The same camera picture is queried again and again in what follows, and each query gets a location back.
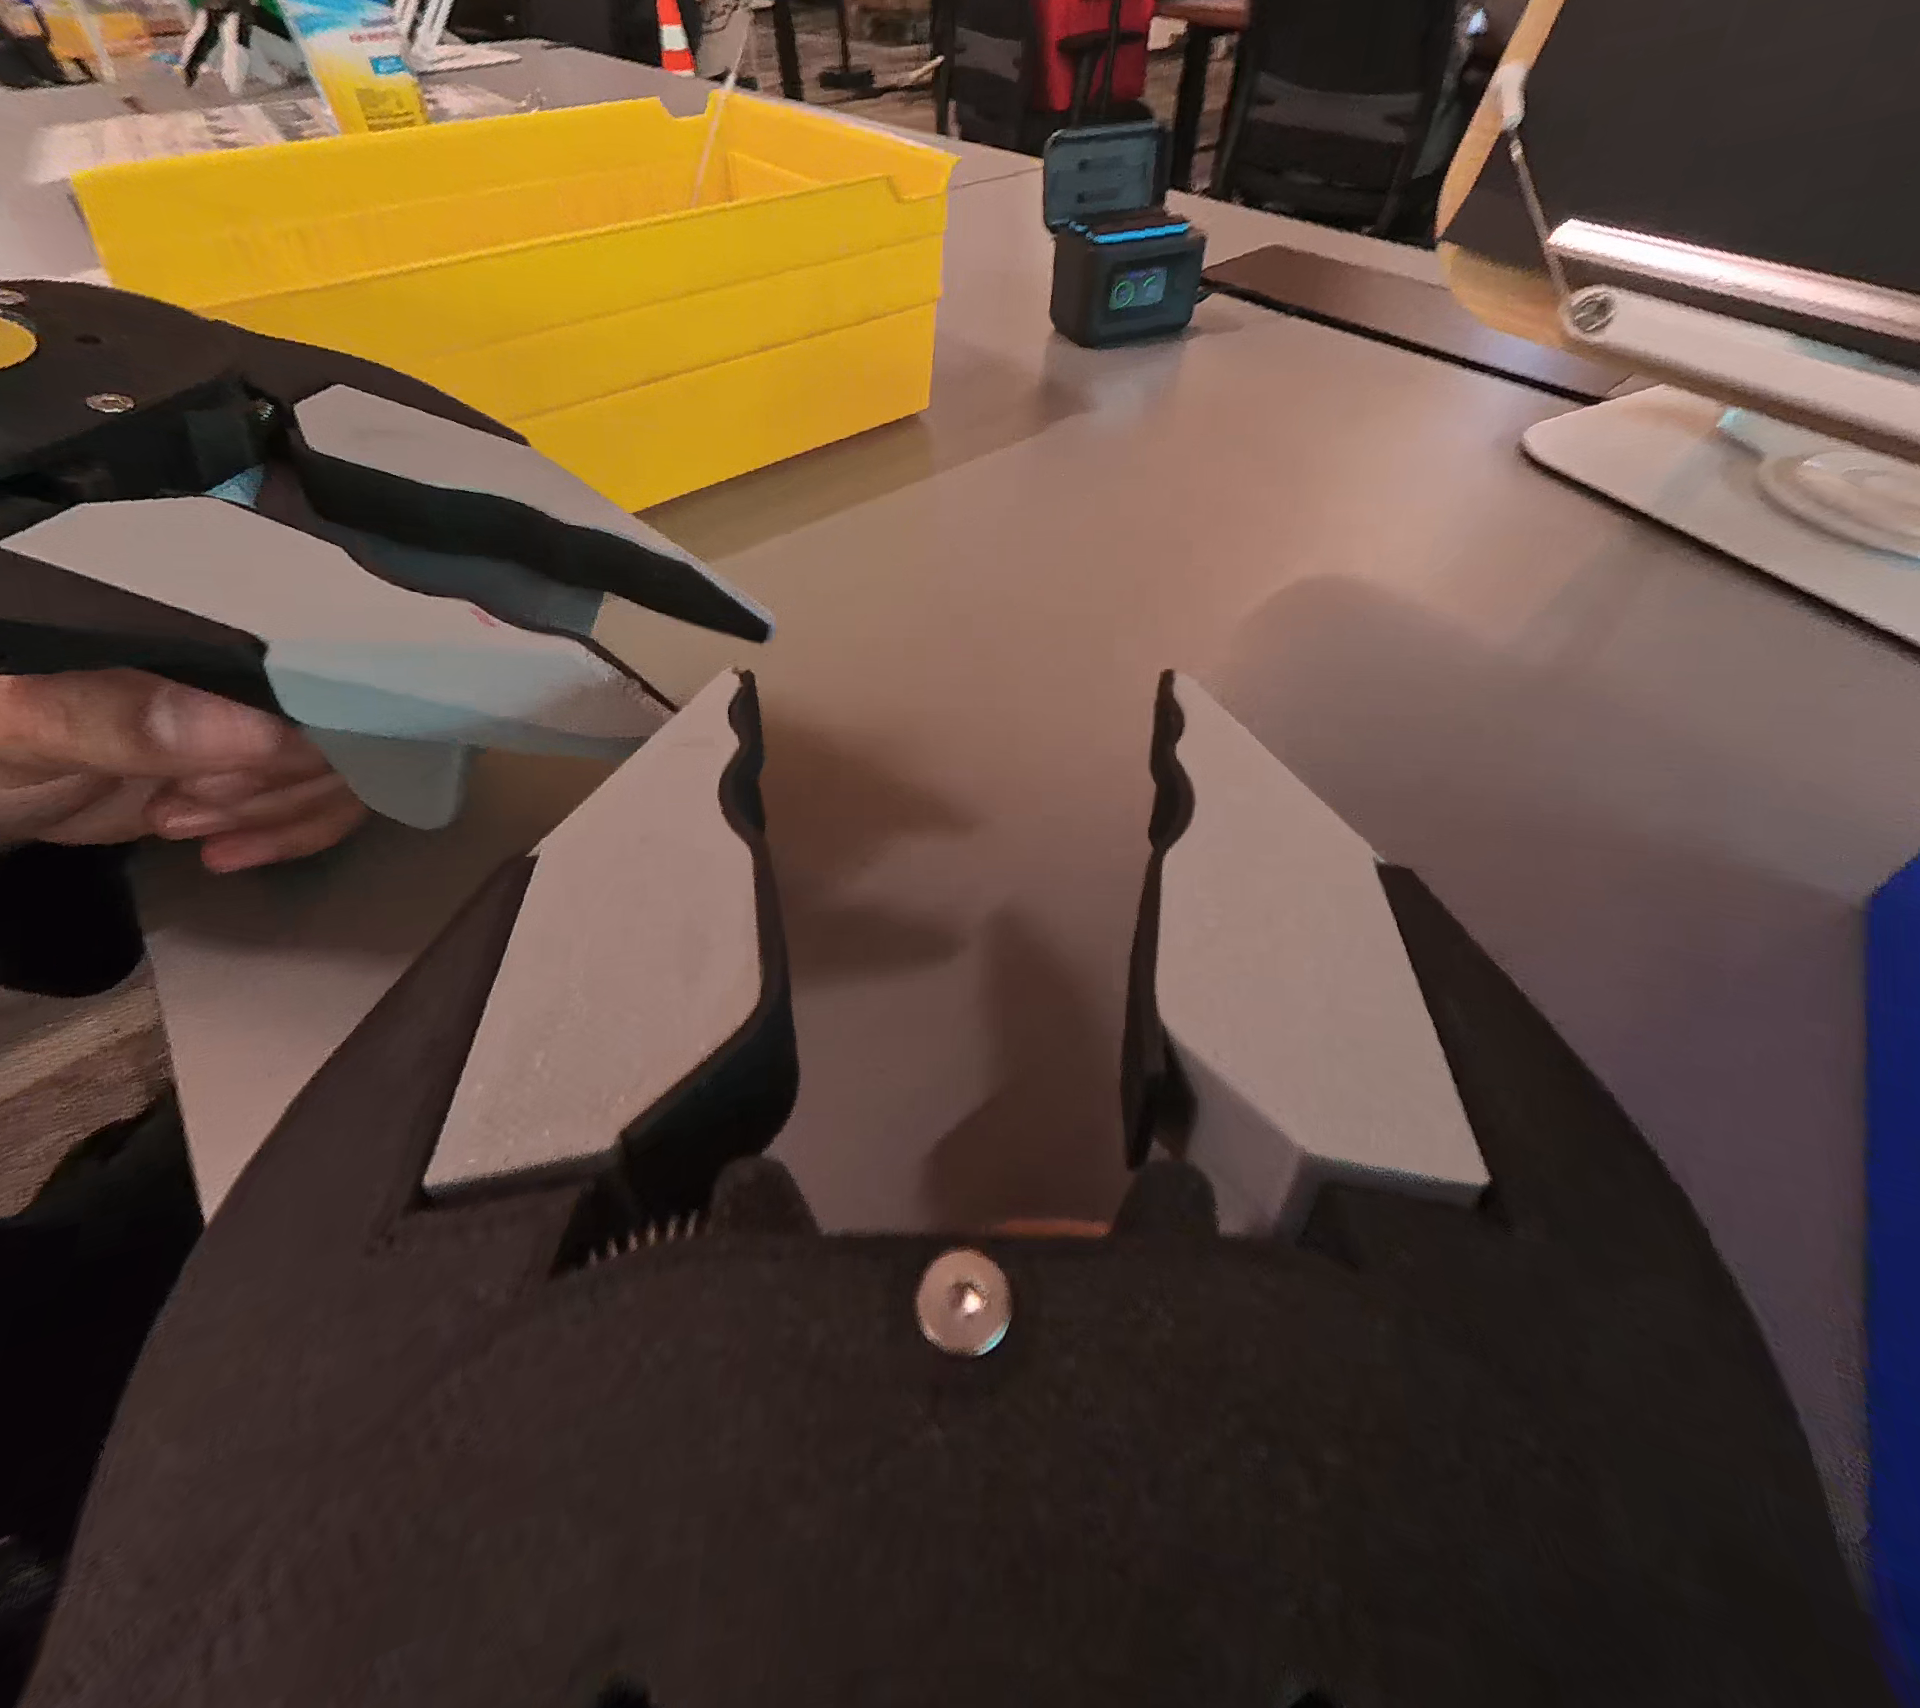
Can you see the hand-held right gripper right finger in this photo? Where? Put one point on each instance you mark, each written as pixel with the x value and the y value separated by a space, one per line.
pixel 1291 989

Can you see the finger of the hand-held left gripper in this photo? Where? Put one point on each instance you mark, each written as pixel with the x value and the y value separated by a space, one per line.
pixel 391 675
pixel 421 455

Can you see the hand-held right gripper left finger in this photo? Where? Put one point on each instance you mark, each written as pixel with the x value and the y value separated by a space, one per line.
pixel 600 1019

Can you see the person's left hand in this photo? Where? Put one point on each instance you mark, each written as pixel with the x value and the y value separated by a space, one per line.
pixel 137 764

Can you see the yellow plastic bin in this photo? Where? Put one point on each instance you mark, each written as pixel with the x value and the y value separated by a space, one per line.
pixel 690 329

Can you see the orange traffic cone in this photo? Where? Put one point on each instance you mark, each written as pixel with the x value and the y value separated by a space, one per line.
pixel 676 35

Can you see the blue plastic bin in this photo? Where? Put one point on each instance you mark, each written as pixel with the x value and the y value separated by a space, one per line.
pixel 1897 1228

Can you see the black device case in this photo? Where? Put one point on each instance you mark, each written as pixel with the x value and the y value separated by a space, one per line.
pixel 1127 268

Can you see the red storage bin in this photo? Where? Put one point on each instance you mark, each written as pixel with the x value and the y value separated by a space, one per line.
pixel 1081 15

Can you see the black office chair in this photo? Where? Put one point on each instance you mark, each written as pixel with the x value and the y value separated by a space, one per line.
pixel 1350 29

